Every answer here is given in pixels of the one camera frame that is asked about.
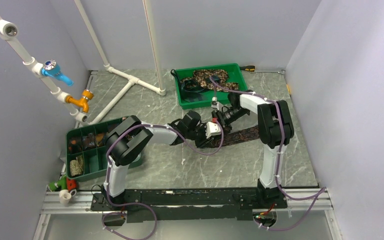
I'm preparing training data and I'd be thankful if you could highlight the white pipe fitting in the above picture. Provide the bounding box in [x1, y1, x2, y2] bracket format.
[58, 189, 72, 206]

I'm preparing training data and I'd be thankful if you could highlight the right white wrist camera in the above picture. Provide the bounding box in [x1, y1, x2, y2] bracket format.
[211, 96, 224, 112]

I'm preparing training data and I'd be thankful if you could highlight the dark blue tie in tray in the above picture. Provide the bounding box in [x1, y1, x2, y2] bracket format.
[170, 69, 228, 102]

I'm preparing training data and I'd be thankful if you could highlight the aluminium frame rail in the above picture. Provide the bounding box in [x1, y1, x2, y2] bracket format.
[41, 188, 334, 214]

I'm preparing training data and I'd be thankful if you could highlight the red pipe fitting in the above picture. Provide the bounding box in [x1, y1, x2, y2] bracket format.
[66, 178, 78, 193]

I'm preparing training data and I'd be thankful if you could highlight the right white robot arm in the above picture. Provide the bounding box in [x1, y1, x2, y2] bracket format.
[211, 91, 295, 208]

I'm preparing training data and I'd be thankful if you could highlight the green compartment organizer box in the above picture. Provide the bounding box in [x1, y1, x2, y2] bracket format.
[65, 115, 144, 183]

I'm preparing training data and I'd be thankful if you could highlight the green pipe fitting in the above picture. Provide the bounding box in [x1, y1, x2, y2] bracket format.
[47, 175, 68, 192]

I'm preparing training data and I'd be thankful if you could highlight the orange faucet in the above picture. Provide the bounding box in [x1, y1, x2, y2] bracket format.
[64, 89, 94, 113]

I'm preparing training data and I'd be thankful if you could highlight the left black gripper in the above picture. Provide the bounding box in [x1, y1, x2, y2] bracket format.
[186, 123, 214, 149]

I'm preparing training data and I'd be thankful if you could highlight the olive rolled tie in organizer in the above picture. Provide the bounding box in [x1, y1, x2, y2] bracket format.
[69, 155, 85, 178]

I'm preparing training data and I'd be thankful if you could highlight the silver wrench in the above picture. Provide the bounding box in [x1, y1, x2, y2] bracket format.
[254, 69, 286, 75]

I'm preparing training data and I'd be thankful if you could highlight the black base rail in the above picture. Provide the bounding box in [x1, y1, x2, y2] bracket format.
[90, 186, 288, 223]

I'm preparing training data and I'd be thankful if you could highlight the white PVC pipe frame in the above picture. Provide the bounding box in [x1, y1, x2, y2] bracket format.
[0, 0, 167, 125]

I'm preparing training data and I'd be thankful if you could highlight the orange rolled tie in organizer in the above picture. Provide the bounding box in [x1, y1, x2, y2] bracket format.
[95, 132, 106, 148]

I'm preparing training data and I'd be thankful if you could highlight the yellow black screwdriver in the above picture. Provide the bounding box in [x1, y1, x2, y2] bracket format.
[239, 65, 256, 72]

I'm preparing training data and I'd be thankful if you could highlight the dark orange patterned tie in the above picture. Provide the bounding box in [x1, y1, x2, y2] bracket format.
[204, 126, 260, 148]

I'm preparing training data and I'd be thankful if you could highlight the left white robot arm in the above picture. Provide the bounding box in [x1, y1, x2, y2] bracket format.
[103, 111, 225, 210]

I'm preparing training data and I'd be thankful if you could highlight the brown floral tie in tray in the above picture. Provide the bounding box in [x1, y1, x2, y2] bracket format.
[180, 69, 239, 93]

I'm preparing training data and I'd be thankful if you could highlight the blue faucet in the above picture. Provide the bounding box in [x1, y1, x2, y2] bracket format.
[40, 59, 74, 86]

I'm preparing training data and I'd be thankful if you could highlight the green tray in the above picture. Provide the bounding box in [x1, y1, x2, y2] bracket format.
[173, 63, 248, 110]

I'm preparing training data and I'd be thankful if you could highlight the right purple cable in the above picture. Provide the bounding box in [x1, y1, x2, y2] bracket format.
[209, 76, 327, 232]

